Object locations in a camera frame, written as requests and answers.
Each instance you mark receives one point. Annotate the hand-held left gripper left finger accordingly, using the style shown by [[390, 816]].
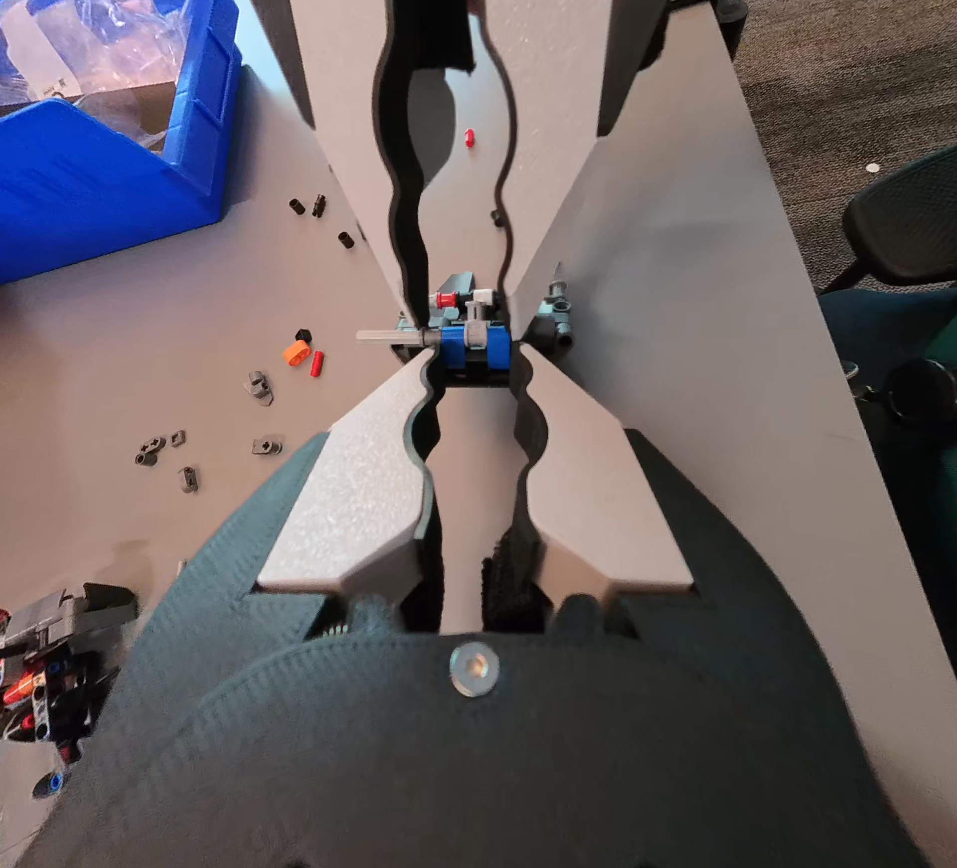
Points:
[[344, 509]]

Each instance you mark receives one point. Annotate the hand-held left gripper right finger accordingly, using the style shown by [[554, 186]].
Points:
[[605, 509]]

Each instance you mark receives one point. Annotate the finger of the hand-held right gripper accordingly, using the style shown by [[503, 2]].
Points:
[[553, 60], [336, 60]]

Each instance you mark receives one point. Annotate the dark grey lego wing assembly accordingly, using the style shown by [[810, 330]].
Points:
[[456, 352]]

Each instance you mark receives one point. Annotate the grey lego axle connector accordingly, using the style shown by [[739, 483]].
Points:
[[267, 445]]

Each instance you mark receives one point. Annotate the grey angled lego piece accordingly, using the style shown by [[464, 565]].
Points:
[[259, 389]]

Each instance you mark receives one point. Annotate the group of black lego pins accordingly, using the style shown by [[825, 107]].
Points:
[[297, 205]]

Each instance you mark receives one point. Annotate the grey curved lego piece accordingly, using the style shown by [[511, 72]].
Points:
[[189, 479]]

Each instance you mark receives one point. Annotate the grey lego double connector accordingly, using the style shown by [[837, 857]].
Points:
[[149, 451]]

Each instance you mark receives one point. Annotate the large lego car model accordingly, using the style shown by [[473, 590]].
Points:
[[45, 658]]

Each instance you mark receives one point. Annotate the clear plastic bags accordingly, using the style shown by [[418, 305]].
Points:
[[97, 45]]

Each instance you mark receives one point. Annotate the blue storage bin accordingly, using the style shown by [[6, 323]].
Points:
[[75, 172]]

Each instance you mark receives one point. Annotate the dark office chair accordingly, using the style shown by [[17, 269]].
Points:
[[905, 225]]

